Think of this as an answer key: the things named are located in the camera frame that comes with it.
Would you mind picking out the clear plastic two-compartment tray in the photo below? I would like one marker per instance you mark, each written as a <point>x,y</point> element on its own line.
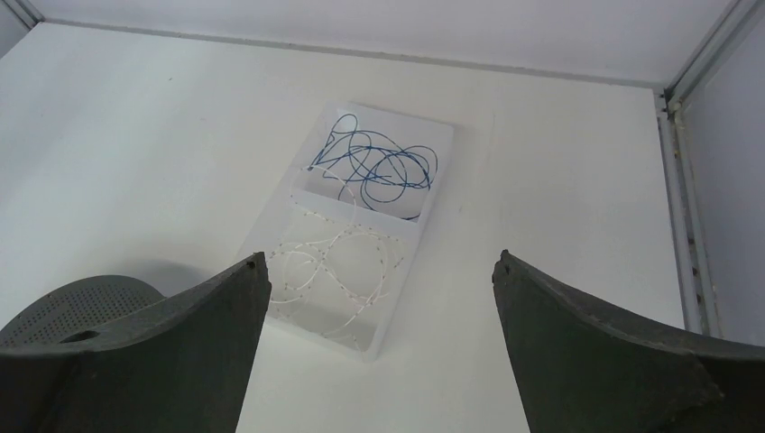
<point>343,226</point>

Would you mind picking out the dark grey perforated spool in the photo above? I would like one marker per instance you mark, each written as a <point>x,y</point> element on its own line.
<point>76,307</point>

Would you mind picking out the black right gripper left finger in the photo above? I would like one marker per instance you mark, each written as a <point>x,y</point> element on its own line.
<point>180,365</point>

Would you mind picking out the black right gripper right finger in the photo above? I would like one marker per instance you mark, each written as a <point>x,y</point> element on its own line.
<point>582,364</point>

